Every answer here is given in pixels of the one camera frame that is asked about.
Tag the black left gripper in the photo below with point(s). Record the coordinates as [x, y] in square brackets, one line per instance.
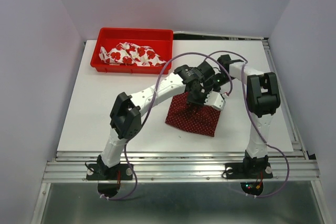
[201, 101]

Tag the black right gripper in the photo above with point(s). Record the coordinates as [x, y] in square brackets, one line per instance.
[215, 89]

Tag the dark red polka-dot skirt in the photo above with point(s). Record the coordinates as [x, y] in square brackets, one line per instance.
[192, 118]

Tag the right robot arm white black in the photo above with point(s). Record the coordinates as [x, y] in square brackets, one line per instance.
[262, 99]

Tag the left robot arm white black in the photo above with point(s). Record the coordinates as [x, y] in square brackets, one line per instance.
[130, 112]

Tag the red plastic bin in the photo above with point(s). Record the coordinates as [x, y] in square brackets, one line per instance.
[161, 40]

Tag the white red floral skirt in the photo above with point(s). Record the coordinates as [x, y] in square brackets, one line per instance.
[130, 54]

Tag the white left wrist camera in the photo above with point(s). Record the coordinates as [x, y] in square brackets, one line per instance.
[215, 100]

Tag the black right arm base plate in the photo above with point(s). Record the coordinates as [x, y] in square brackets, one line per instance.
[237, 171]

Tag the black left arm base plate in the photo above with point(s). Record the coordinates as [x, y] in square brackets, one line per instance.
[118, 172]

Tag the aluminium frame rail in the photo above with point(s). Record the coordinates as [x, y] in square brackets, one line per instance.
[174, 167]

